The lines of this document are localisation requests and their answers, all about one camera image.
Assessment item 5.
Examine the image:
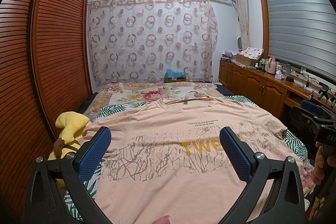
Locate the pink thermos jug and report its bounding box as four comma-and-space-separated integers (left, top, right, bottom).
267, 56, 276, 75

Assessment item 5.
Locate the person's right hand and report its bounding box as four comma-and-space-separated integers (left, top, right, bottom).
312, 142, 325, 185

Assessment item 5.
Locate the cardboard box with blue items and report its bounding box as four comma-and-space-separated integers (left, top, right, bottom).
164, 69, 186, 83

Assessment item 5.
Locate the yellow plush toy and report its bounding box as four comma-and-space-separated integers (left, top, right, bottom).
48, 111, 93, 188

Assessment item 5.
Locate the cardboard box with floral cloth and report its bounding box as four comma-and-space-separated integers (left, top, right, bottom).
236, 47, 264, 67

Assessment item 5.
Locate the circle patterned lace curtain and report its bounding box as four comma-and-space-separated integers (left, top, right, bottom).
87, 0, 218, 86

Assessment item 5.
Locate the beige tied window curtain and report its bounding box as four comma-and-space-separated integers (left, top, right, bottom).
235, 0, 251, 50

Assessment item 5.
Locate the wooden sideboard cabinet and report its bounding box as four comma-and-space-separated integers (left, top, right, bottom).
219, 61, 335, 119

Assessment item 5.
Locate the floral blanket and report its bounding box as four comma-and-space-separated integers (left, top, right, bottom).
84, 82, 223, 122

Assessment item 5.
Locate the wooden louvered wardrobe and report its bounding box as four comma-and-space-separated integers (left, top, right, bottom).
1, 0, 92, 217

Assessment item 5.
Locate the palm leaf bed sheet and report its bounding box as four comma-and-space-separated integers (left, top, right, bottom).
64, 96, 309, 223

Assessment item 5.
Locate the small round white fan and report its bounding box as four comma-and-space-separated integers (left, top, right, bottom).
237, 37, 242, 51

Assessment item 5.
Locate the peach printed t-shirt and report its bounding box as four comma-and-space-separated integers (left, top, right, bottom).
83, 97, 294, 223

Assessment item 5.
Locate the grey window blind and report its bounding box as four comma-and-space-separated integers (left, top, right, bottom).
266, 0, 335, 81

